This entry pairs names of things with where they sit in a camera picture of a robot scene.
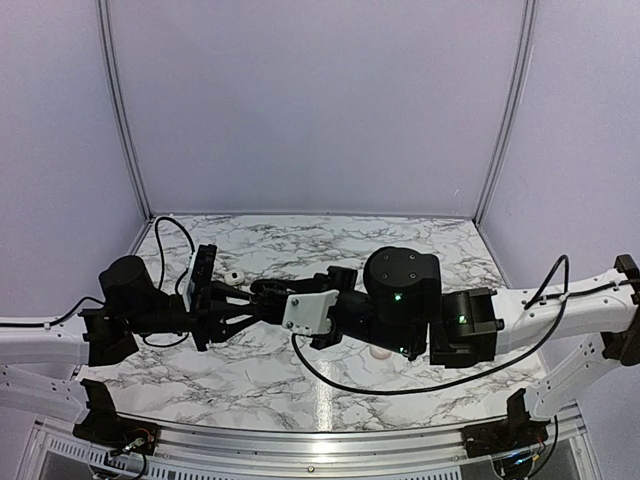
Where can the right aluminium corner post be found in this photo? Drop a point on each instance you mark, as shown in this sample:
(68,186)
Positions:
(513,100)

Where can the aluminium front rail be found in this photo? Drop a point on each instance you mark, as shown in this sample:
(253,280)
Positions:
(197,452)

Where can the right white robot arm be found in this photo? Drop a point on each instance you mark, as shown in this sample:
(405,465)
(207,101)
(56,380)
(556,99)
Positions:
(604,310)

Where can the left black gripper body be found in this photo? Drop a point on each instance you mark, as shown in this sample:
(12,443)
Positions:
(199,322)

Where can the pink round earbud case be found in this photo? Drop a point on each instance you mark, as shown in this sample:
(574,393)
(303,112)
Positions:
(379,353)

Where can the left aluminium corner post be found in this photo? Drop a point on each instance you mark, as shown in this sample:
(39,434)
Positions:
(114,85)

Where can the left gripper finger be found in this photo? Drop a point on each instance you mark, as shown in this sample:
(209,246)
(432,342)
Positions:
(221,292)
(235,321)

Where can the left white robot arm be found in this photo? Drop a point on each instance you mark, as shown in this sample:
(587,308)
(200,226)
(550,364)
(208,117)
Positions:
(56,341)

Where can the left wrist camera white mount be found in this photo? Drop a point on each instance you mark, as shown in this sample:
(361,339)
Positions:
(200,271)

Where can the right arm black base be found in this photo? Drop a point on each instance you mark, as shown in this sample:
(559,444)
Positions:
(516,431)

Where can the white earbud charging case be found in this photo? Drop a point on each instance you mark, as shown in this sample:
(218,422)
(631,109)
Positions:
(234,278)

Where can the aluminium corner post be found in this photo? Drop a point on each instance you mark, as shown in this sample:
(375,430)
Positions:
(513,100)
(114,85)

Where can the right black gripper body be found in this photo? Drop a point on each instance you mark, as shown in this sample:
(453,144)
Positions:
(400,341)

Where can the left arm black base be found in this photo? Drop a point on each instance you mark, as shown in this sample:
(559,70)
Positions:
(103,425)

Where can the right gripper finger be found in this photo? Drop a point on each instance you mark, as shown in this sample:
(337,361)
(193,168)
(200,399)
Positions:
(281,288)
(270,313)

